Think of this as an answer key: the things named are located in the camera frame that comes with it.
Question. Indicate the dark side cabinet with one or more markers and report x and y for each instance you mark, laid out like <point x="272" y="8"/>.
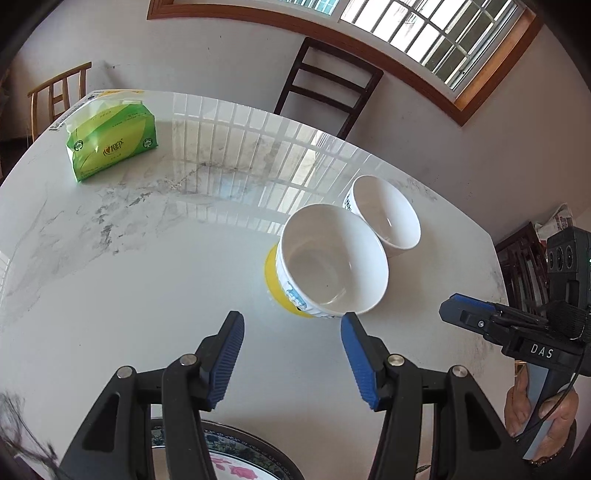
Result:
<point x="523" y="265"/>

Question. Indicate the newspaper stack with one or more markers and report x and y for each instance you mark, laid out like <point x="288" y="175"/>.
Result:
<point x="561" y="219"/>

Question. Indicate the light wooden chair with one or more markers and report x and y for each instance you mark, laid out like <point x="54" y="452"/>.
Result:
<point x="58" y="98"/>

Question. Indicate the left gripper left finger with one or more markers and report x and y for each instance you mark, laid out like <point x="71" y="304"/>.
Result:
<point x="114" y="439"/>

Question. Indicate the white bowl with blue pattern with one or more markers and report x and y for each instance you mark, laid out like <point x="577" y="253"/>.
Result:
<point x="330" y="262"/>

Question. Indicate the white plate with floral pattern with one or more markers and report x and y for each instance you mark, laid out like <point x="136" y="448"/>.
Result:
<point x="236" y="454"/>

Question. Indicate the green tissue pack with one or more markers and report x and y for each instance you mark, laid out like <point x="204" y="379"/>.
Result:
<point x="106" y="130"/>

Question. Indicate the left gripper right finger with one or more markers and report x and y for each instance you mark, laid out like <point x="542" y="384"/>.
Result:
<point x="469" y="439"/>

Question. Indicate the right hand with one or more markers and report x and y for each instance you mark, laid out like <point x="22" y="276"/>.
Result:
<point x="518" y="409"/>

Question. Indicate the dark wooden chair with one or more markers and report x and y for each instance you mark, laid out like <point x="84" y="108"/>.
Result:
<point x="307" y="78"/>

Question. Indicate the small white ribbed bowl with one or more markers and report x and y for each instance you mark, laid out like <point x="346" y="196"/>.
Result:
<point x="387" y="211"/>

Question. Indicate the yellow round warning sticker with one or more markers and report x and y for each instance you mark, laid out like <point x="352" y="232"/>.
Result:
<point x="273" y="285"/>

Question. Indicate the wooden framed window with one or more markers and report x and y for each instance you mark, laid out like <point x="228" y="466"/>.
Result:
<point x="454" y="53"/>

